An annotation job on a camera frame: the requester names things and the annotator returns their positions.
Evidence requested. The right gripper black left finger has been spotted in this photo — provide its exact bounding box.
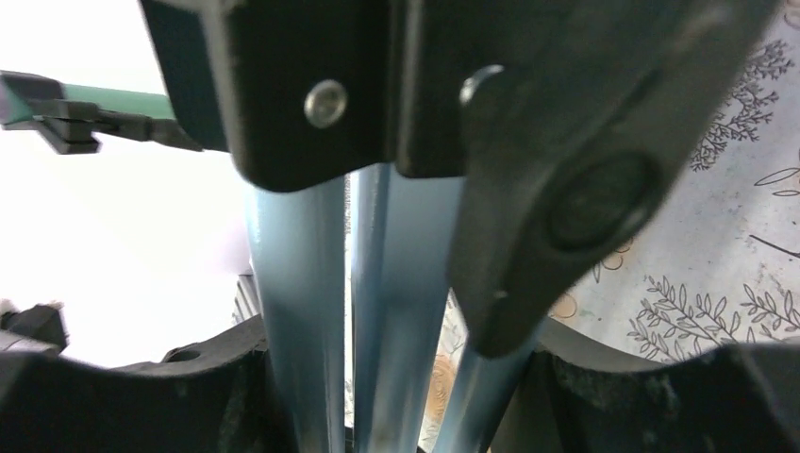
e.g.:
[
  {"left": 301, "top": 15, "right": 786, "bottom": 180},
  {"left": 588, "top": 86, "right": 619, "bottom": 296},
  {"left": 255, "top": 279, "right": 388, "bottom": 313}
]
[{"left": 1, "top": 316, "right": 293, "bottom": 452}]

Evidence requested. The black microphone stand front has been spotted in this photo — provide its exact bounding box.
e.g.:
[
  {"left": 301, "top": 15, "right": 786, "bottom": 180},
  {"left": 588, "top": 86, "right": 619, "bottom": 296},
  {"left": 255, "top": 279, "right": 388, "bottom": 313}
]
[{"left": 3, "top": 99, "right": 202, "bottom": 155}]

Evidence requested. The light blue music stand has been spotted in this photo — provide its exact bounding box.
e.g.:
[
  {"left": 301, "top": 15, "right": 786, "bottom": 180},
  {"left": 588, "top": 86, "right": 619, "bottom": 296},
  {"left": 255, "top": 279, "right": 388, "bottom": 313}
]
[{"left": 141, "top": 1, "right": 780, "bottom": 452}]

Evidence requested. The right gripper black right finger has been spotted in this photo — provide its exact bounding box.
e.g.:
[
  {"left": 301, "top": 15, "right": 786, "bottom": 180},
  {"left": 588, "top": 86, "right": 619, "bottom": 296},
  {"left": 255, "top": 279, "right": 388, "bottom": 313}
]
[{"left": 491, "top": 320, "right": 799, "bottom": 453}]

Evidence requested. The floral tablecloth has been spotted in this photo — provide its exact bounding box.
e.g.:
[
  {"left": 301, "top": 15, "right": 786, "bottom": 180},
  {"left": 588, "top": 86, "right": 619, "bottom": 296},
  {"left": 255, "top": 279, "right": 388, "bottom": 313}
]
[{"left": 423, "top": 1, "right": 799, "bottom": 452}]

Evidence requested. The green toy microphone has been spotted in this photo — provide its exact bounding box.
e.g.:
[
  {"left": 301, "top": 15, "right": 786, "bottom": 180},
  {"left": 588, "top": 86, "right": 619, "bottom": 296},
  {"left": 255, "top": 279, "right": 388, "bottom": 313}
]
[{"left": 1, "top": 70, "right": 175, "bottom": 126}]

